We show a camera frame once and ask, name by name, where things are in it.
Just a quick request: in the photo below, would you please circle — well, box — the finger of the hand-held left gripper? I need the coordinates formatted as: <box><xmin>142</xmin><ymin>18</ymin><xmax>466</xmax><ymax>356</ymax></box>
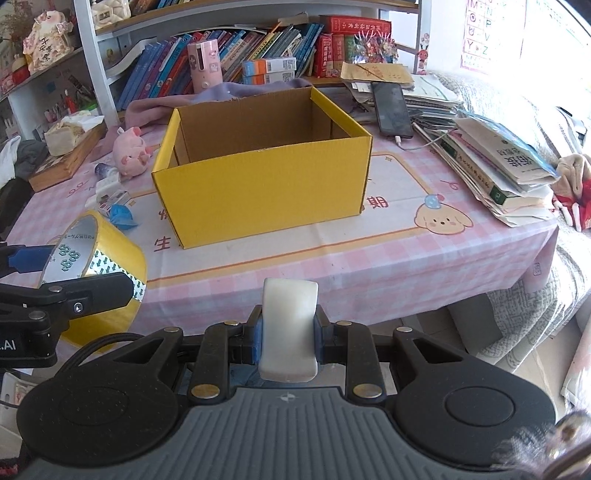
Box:
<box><xmin>0</xmin><ymin>242</ymin><xmax>61</xmax><ymax>280</ymax></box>
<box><xmin>0</xmin><ymin>271</ymin><xmax>136</xmax><ymax>320</ymax></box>

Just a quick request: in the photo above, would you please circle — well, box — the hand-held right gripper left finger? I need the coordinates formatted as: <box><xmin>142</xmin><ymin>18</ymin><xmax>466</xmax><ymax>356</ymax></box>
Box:
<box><xmin>106</xmin><ymin>305</ymin><xmax>265</xmax><ymax>401</ymax></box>

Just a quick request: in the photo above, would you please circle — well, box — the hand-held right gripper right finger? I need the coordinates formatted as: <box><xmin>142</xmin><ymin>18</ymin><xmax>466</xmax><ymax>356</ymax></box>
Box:
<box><xmin>313</xmin><ymin>307</ymin><xmax>469</xmax><ymax>402</ymax></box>

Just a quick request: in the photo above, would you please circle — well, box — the white soap bar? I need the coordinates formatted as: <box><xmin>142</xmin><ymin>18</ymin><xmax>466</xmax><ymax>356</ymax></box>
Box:
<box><xmin>257</xmin><ymin>278</ymin><xmax>320</xmax><ymax>385</ymax></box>

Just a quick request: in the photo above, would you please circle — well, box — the yellow tape roll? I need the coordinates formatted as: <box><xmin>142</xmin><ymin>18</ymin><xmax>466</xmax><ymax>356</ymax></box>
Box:
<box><xmin>39</xmin><ymin>210</ymin><xmax>148</xmax><ymax>348</ymax></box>

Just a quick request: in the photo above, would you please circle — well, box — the blue wrapper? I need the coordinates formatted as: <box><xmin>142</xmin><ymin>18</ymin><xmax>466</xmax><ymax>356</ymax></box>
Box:
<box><xmin>107</xmin><ymin>204</ymin><xmax>140</xmax><ymax>230</ymax></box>

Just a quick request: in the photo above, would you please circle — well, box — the white power adapter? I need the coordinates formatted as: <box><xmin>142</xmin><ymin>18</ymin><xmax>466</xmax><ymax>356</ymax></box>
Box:
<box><xmin>87</xmin><ymin>177</ymin><xmax>123</xmax><ymax>204</ymax></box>

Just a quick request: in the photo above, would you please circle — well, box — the pink pig plush toy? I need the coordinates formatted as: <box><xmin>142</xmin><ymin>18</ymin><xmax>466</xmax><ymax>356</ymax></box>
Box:
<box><xmin>113</xmin><ymin>126</ymin><xmax>154</xmax><ymax>179</ymax></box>

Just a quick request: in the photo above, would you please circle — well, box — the yellow cardboard box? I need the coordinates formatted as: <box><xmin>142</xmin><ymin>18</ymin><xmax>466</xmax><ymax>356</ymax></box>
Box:
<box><xmin>151</xmin><ymin>85</ymin><xmax>374</xmax><ymax>251</ymax></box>

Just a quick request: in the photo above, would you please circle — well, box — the pink checked tablecloth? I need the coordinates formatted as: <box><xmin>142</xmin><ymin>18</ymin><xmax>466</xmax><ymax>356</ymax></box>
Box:
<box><xmin>8</xmin><ymin>88</ymin><xmax>560</xmax><ymax>344</ymax></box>

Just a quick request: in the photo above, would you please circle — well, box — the wooden chess box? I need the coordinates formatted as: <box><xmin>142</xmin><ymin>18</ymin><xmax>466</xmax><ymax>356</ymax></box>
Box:
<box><xmin>28</xmin><ymin>122</ymin><xmax>110</xmax><ymax>193</ymax></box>

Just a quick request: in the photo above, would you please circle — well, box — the white garment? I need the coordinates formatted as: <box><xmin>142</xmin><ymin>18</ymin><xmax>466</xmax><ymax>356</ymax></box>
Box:
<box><xmin>0</xmin><ymin>135</ymin><xmax>22</xmax><ymax>184</ymax></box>

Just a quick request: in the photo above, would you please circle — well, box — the grey garment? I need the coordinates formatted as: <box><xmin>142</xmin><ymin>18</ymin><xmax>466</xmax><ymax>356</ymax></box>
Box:
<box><xmin>14</xmin><ymin>138</ymin><xmax>49</xmax><ymax>179</ymax></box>

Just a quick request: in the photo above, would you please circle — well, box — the cream tissue pack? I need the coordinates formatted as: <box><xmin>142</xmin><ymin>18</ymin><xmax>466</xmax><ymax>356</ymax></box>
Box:
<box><xmin>45</xmin><ymin>114</ymin><xmax>106</xmax><ymax>157</ymax></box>

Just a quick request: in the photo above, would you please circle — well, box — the pink and purple cloth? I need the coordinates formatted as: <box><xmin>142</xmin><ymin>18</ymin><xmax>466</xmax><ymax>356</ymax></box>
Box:
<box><xmin>126</xmin><ymin>78</ymin><xmax>315</xmax><ymax>139</ymax></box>

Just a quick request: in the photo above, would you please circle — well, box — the white bookshelf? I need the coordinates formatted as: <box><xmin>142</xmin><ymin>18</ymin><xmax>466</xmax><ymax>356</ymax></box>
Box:
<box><xmin>0</xmin><ymin>0</ymin><xmax>433</xmax><ymax>139</ymax></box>

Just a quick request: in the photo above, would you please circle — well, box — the pink lucky cat figure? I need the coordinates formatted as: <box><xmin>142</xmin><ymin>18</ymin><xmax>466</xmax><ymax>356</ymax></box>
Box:
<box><xmin>23</xmin><ymin>10</ymin><xmax>75</xmax><ymax>73</ymax></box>

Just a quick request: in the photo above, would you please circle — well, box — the grey patterned blanket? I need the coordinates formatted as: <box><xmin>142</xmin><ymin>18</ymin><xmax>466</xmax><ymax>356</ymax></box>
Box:
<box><xmin>425</xmin><ymin>71</ymin><xmax>591</xmax><ymax>374</ymax></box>

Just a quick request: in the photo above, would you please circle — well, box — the row of blue picture books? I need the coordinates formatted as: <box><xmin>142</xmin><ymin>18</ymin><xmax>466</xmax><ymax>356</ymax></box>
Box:
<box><xmin>115</xmin><ymin>21</ymin><xmax>325</xmax><ymax>112</ymax></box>

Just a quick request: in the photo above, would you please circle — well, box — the dried flower bunch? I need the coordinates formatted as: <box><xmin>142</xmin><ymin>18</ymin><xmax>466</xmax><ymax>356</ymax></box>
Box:
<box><xmin>0</xmin><ymin>0</ymin><xmax>34</xmax><ymax>52</ymax></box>

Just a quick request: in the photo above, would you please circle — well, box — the black smartphone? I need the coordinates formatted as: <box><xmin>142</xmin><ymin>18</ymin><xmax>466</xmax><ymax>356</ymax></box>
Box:
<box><xmin>371</xmin><ymin>82</ymin><xmax>415</xmax><ymax>140</ymax></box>

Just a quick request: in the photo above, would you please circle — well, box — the pile of worn books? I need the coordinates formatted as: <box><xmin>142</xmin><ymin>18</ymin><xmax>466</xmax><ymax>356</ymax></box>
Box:
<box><xmin>436</xmin><ymin>113</ymin><xmax>562</xmax><ymax>228</ymax></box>

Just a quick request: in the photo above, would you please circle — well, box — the grey fluffy thing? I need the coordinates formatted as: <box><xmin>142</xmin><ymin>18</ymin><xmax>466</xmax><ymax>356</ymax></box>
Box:
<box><xmin>496</xmin><ymin>406</ymin><xmax>591</xmax><ymax>480</ymax></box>

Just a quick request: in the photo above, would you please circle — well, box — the pink cartoon pencil sharpener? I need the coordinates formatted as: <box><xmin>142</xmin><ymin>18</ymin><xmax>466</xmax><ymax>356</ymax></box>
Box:
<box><xmin>187</xmin><ymin>39</ymin><xmax>225</xmax><ymax>93</ymax></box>

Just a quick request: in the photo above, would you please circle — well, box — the white quilted purse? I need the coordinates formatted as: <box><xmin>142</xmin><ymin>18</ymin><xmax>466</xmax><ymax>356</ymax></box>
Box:
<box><xmin>90</xmin><ymin>0</ymin><xmax>133</xmax><ymax>31</ymax></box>

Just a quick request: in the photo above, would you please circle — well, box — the orange white small box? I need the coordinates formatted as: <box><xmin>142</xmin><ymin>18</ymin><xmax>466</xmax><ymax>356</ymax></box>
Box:
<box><xmin>243</xmin><ymin>58</ymin><xmax>297</xmax><ymax>75</ymax></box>
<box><xmin>242</xmin><ymin>71</ymin><xmax>296</xmax><ymax>86</ymax></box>

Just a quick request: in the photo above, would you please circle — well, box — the stack of loose papers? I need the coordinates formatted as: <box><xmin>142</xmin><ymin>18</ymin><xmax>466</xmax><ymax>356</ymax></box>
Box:
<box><xmin>344</xmin><ymin>74</ymin><xmax>465</xmax><ymax>136</ymax></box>

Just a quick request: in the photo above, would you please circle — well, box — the brown paper envelope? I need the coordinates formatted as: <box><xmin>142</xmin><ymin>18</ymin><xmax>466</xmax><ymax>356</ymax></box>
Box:
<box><xmin>341</xmin><ymin>61</ymin><xmax>415</xmax><ymax>89</ymax></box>

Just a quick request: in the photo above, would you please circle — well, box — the red thick book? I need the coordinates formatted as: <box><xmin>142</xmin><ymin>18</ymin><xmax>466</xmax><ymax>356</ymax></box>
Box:
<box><xmin>315</xmin><ymin>33</ymin><xmax>348</xmax><ymax>78</ymax></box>
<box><xmin>320</xmin><ymin>15</ymin><xmax>393</xmax><ymax>36</ymax></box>

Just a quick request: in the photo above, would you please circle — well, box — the colourful shiny ornament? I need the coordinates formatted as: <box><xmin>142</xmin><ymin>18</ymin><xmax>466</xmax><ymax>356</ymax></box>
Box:
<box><xmin>345</xmin><ymin>31</ymin><xmax>399</xmax><ymax>66</ymax></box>

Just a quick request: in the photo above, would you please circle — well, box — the beige and red stuffed toy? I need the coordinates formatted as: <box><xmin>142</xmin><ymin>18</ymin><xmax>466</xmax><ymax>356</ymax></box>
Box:
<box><xmin>551</xmin><ymin>154</ymin><xmax>591</xmax><ymax>232</ymax></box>

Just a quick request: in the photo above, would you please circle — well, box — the black cable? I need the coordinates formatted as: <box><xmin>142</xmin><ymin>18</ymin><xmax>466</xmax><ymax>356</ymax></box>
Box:
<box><xmin>59</xmin><ymin>331</ymin><xmax>145</xmax><ymax>372</ymax></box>

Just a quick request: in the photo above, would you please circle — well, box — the white charging cable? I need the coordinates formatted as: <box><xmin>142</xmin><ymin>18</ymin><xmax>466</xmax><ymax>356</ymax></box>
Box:
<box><xmin>394</xmin><ymin>124</ymin><xmax>459</xmax><ymax>151</ymax></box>

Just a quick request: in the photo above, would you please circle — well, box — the alphabet wall poster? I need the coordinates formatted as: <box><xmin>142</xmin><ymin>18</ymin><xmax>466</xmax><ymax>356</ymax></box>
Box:
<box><xmin>461</xmin><ymin>0</ymin><xmax>528</xmax><ymax>75</ymax></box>

